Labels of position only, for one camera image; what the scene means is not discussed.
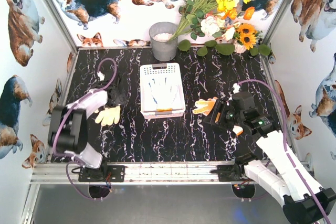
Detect beige knit glove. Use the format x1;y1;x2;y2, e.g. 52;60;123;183
94;106;121;126

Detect white perforated storage basket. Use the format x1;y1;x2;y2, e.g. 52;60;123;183
140;63;186;120

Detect blue dotted glove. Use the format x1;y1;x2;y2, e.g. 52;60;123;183
149;77;178;111

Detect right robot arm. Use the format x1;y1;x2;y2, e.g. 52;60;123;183
204;92;335;223

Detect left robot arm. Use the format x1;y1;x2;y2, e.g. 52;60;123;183
48;72;128;169

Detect orange dotted glove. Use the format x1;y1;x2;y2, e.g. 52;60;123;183
193;97;217;116

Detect grey metal bucket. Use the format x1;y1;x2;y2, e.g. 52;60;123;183
149;22;177;62

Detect artificial flower bouquet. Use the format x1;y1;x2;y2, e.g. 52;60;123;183
169;0;280;56

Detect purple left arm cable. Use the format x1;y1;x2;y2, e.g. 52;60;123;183
51;58;118;201

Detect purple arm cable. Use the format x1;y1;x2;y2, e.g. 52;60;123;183
233;79;333;224
51;58;118;201

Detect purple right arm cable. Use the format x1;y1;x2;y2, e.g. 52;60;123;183
233;79;333;224

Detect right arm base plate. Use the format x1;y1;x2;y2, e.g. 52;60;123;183
214;165;266;183

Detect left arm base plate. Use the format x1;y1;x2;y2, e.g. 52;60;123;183
78;165;125;183

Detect aluminium front rail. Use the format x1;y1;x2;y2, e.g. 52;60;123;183
30;161;234;185

